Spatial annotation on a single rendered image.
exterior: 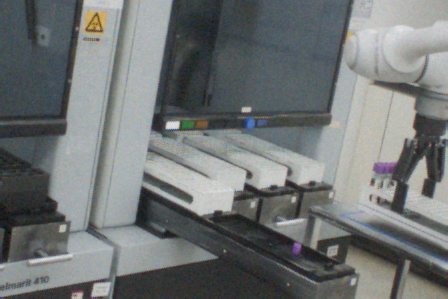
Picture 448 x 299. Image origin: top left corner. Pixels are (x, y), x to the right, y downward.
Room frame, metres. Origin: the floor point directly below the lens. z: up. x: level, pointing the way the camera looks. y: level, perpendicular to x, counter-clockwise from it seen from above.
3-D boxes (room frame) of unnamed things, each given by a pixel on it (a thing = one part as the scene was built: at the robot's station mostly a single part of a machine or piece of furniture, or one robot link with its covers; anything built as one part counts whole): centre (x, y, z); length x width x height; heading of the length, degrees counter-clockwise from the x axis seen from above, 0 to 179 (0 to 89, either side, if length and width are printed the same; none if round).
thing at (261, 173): (2.35, -0.04, 0.83); 0.30 x 0.10 x 0.06; 47
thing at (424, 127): (2.06, -0.45, 1.05); 0.08 x 0.07 x 0.09; 134
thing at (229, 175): (2.24, 0.07, 0.83); 0.30 x 0.10 x 0.06; 47
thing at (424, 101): (2.06, -0.45, 1.13); 0.09 x 0.09 x 0.06
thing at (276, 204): (2.44, 0.06, 0.78); 0.73 x 0.14 x 0.09; 47
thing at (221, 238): (1.93, -0.04, 0.78); 0.73 x 0.14 x 0.09; 47
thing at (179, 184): (2.05, 0.09, 0.83); 0.30 x 0.10 x 0.06; 47
